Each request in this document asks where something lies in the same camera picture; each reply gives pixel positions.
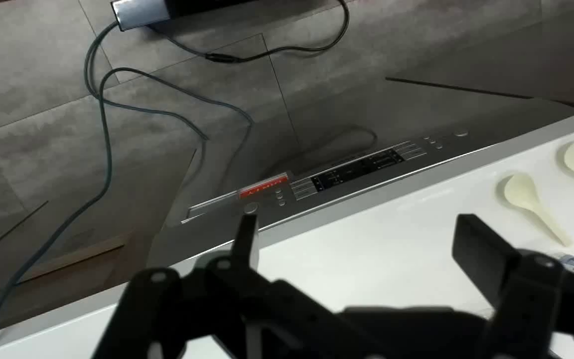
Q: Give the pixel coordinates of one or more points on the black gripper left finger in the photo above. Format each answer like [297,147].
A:
[221,299]

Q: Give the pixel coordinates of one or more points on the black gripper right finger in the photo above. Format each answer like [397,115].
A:
[530,295]

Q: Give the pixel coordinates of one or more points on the white plastic spoon left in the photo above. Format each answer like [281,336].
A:
[520,193]

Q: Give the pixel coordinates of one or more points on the black device with silver end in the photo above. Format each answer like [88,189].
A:
[132,15]

